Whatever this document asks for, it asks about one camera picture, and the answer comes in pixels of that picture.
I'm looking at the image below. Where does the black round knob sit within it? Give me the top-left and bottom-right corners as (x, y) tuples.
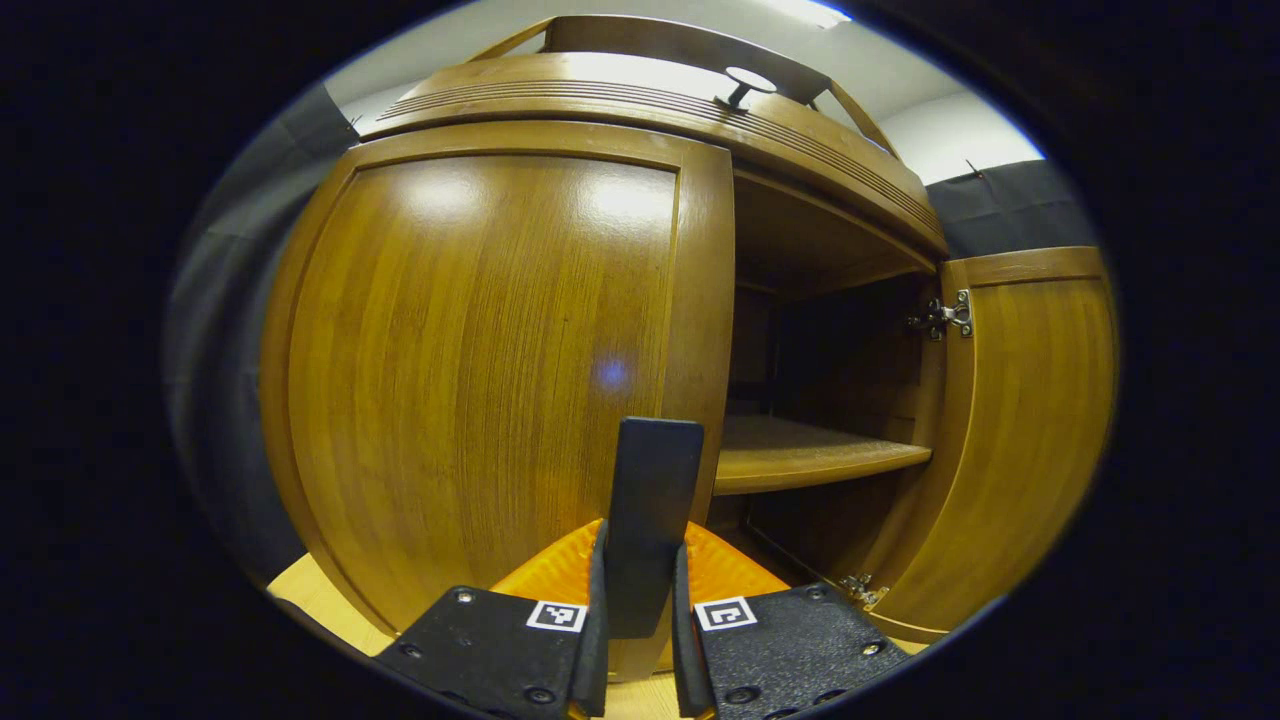
(715, 66), (779, 111)

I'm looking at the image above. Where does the large ceiling light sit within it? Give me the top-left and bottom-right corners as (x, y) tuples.
(770, 0), (853, 29)

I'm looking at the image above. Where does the wooden shoe cabinet door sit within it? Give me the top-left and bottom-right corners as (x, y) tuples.
(862, 246), (1119, 644)
(258, 120), (737, 683)

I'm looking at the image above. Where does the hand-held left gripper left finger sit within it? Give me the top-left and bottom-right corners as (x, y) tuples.
(372, 517), (613, 720)

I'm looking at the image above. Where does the black door handle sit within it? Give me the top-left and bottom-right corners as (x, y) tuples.
(600, 417), (706, 641)

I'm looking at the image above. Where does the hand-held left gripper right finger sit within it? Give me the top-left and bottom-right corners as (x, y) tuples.
(670, 520), (913, 720)

